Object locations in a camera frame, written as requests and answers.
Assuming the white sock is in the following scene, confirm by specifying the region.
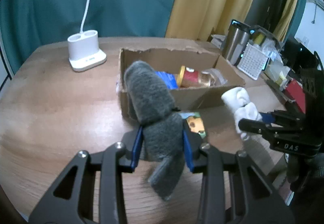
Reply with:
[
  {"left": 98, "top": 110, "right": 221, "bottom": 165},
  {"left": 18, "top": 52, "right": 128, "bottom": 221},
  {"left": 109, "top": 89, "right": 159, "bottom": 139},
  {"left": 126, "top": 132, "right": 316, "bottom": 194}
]
[{"left": 221, "top": 87, "right": 262, "bottom": 141}]

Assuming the blue tissue pack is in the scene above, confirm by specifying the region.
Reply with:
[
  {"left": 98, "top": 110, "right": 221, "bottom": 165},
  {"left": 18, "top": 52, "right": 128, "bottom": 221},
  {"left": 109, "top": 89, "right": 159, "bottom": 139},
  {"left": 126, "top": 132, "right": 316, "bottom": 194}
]
[{"left": 156, "top": 71, "right": 178, "bottom": 89}]

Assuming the grey sock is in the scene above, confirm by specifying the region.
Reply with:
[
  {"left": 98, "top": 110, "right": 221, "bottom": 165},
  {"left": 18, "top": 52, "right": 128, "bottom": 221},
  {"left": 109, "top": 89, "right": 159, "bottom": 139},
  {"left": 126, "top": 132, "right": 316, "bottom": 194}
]
[{"left": 124, "top": 60, "right": 184, "bottom": 200}]

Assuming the red box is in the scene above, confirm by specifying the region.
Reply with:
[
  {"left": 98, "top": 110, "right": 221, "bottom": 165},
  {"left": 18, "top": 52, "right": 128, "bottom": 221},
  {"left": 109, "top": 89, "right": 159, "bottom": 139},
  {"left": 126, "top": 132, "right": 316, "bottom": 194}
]
[{"left": 285, "top": 80, "right": 306, "bottom": 114}]

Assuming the white perforated basket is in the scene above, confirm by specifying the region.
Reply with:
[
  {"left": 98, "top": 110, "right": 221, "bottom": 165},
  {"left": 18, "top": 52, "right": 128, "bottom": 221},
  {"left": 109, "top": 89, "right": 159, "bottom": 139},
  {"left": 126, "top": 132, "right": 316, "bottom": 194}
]
[{"left": 237, "top": 43, "right": 268, "bottom": 80}]

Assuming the cartoon printed card packet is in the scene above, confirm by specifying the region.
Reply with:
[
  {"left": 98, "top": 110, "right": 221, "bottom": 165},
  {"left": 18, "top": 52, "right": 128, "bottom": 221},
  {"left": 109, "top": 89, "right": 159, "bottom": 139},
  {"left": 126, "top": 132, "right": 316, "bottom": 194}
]
[{"left": 179, "top": 112, "right": 207, "bottom": 139}]

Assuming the yellow tape roll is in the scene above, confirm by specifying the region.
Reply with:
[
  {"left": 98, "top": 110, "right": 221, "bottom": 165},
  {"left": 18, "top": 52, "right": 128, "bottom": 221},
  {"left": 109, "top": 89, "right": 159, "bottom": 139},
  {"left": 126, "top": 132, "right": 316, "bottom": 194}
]
[{"left": 253, "top": 32, "right": 266, "bottom": 46}]

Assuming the stainless steel tumbler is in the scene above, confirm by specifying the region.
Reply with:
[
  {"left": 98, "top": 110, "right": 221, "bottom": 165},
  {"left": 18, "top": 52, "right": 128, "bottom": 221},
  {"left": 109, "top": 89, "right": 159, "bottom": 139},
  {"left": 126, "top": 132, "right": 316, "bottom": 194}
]
[{"left": 222, "top": 19, "right": 250, "bottom": 65}]

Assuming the red yellow-lidded snack jar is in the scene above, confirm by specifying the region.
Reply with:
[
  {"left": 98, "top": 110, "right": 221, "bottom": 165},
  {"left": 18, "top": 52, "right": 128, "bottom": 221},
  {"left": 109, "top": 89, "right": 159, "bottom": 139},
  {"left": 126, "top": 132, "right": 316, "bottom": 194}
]
[{"left": 176, "top": 65, "right": 216, "bottom": 88}]

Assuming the brown cardboard box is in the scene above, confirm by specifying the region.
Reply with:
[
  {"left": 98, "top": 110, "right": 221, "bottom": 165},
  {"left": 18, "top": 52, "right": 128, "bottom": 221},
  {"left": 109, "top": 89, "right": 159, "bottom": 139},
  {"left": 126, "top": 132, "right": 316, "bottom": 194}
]
[{"left": 117, "top": 48, "right": 245, "bottom": 118}]

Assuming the white charging stand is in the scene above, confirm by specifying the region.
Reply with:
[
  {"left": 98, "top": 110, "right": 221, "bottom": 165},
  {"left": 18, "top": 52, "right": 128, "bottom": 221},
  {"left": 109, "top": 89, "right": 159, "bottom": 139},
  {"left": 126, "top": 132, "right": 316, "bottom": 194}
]
[{"left": 67, "top": 30, "right": 107, "bottom": 72}]

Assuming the teal curtain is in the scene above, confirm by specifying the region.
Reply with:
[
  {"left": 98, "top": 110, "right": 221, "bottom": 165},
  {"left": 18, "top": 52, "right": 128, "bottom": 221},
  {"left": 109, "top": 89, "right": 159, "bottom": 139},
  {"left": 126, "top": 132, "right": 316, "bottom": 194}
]
[{"left": 1, "top": 0, "right": 175, "bottom": 72}]

